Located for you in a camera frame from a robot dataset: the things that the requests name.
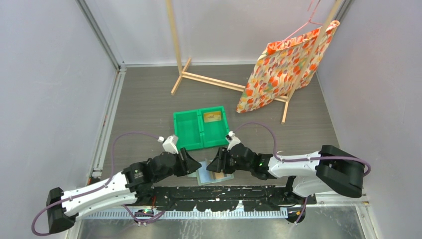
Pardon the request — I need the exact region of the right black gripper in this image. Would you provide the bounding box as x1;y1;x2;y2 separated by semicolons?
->
207;147;253;174

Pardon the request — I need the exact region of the sage green card holder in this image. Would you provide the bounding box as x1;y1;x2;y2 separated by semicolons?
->
187;160;234;186

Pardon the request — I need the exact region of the green plastic double bin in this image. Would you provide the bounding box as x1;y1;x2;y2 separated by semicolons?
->
173;106;229;151

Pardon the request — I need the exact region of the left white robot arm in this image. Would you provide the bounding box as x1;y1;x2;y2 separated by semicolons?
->
46;148;202;234

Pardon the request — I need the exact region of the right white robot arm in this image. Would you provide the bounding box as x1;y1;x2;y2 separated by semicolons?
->
207;143;370;205

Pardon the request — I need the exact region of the wooden clothes rack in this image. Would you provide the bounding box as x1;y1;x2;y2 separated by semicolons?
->
165;0;344;124

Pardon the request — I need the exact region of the floral orange fabric bag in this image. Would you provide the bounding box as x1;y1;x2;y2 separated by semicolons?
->
236;28;321;113

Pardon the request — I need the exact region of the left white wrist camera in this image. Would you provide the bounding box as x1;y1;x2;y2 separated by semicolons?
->
162;134;179;154

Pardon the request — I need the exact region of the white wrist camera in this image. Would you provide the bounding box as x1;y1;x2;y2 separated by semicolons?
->
162;134;179;154
225;131;241;150

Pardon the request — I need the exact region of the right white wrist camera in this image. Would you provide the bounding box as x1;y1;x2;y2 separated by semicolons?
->
225;131;241;150

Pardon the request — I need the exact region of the aluminium rail with slots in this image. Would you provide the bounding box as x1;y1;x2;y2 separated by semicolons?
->
84;207;288;220

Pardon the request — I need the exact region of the aluminium corner frame post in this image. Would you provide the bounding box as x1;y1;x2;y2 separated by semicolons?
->
76;0;123;71

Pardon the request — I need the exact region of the pink wire hanger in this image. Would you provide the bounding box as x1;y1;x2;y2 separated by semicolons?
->
284;0;323;41

